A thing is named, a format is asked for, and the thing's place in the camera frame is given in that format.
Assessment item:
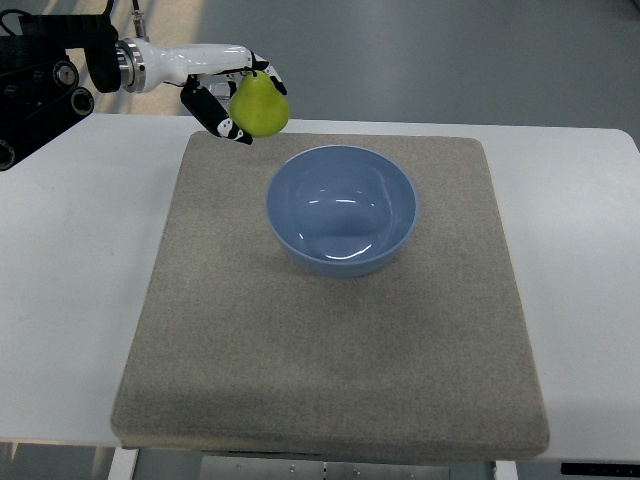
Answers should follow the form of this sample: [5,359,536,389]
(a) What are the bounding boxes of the green pear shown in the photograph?
[228,71,289,138]

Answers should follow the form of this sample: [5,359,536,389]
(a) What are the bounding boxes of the beige fabric mat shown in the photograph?
[111,132,550,463]

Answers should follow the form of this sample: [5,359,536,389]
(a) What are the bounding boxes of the white table leg frame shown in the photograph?
[107,444,519,480]

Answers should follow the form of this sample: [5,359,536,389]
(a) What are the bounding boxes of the blue bowl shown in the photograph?
[265,145,419,278]

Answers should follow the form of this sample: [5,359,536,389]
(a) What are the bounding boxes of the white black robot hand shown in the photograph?
[116,38,287,145]

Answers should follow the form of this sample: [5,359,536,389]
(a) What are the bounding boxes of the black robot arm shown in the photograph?
[1,8,121,171]

